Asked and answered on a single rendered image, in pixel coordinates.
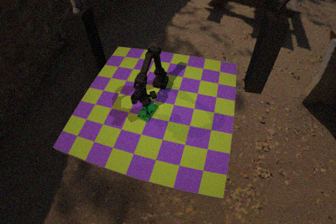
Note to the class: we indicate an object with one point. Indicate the green circuit board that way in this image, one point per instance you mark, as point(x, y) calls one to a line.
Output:
point(147, 111)

